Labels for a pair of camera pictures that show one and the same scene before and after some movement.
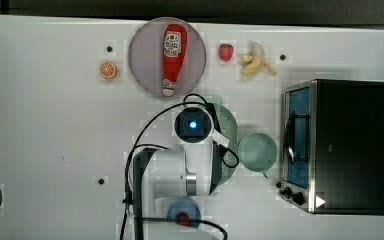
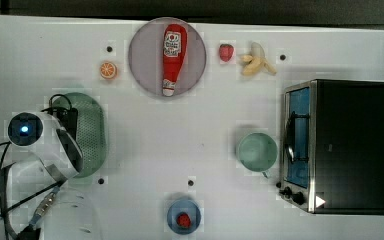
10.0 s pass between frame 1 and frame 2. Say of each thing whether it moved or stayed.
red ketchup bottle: stayed
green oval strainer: moved
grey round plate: stayed
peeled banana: stayed
